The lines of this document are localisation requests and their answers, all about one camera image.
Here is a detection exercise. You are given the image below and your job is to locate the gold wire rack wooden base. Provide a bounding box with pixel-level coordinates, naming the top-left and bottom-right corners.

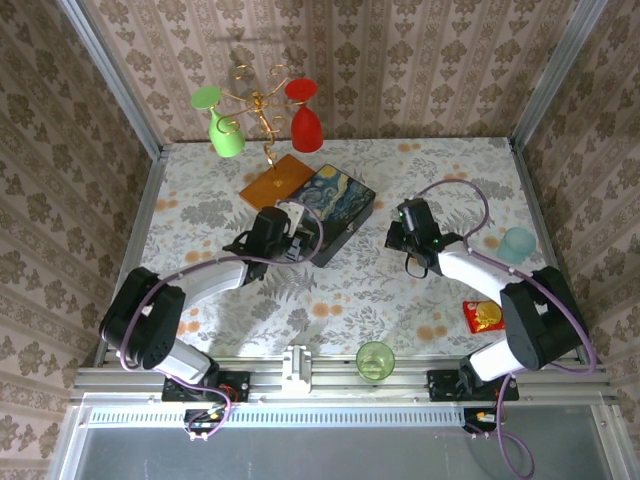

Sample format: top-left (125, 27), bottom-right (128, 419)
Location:
top-left (219, 63), bottom-right (316, 211)

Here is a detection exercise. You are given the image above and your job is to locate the floral patterned tablecloth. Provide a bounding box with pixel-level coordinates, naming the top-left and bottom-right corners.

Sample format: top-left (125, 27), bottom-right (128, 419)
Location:
top-left (142, 138), bottom-right (584, 359)

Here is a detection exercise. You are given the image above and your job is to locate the green plastic wine glass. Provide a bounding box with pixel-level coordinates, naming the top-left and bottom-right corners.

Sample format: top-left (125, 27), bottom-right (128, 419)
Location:
top-left (190, 84), bottom-right (246, 159)

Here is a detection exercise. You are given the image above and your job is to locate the black box starry night lid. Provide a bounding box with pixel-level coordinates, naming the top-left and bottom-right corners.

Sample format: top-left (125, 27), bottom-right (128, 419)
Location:
top-left (287, 163), bottom-right (377, 269)

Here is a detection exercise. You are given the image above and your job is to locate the grey slotted cable duct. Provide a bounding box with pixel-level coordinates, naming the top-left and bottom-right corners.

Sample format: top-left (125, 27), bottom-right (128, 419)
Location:
top-left (84, 407), bottom-right (501, 427)

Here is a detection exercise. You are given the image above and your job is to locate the red plastic wine glass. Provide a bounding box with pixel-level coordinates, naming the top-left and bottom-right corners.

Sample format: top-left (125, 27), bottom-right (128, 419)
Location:
top-left (283, 77), bottom-right (324, 153)

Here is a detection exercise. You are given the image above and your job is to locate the white centre mounting bracket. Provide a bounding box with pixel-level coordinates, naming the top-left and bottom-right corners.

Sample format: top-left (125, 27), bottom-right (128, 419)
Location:
top-left (281, 344), bottom-right (315, 395)

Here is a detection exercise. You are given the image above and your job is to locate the grey metal panel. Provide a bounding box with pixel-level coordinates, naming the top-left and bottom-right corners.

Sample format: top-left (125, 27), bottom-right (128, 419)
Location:
top-left (74, 424), bottom-right (619, 480)

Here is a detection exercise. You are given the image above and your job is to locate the frosted teal cup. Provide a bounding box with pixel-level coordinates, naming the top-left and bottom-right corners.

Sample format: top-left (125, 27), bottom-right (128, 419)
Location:
top-left (496, 226), bottom-right (537, 264)

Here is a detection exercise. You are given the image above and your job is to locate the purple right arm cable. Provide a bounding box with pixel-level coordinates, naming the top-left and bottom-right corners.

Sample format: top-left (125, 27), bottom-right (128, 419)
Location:
top-left (417, 178), bottom-right (599, 479)

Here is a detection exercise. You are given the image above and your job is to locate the aluminium frame rail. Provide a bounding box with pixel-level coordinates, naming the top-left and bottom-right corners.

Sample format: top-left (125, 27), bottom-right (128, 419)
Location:
top-left (72, 354), bottom-right (614, 404)

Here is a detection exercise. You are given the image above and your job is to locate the aluminium frame post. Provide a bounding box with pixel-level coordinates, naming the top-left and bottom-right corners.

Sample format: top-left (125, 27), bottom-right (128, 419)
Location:
top-left (57, 0), bottom-right (166, 161)
top-left (509, 0), bottom-right (609, 151)

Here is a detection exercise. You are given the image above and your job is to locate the transparent green cup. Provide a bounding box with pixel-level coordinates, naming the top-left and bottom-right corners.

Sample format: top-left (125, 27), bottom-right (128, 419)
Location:
top-left (355, 341), bottom-right (396, 385)

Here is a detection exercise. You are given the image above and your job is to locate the red snack packet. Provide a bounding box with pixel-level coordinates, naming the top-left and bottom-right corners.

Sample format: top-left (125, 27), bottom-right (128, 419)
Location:
top-left (462, 299), bottom-right (506, 335)

